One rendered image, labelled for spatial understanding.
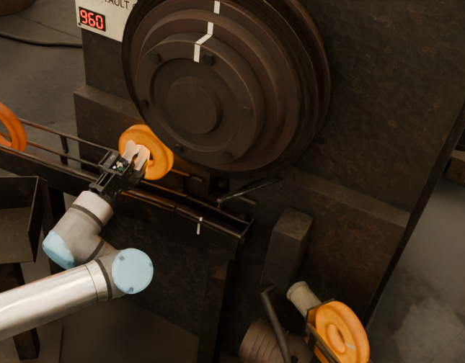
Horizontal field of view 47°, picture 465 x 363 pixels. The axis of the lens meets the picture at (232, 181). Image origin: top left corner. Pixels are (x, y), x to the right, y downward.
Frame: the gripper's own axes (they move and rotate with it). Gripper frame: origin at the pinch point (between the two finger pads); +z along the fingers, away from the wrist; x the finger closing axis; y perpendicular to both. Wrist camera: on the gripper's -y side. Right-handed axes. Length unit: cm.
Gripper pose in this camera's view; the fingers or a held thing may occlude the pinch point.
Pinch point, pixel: (145, 147)
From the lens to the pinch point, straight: 140.8
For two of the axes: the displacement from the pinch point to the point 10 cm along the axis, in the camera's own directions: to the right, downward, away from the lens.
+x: -8.8, -3.8, 2.7
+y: -0.2, -5.5, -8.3
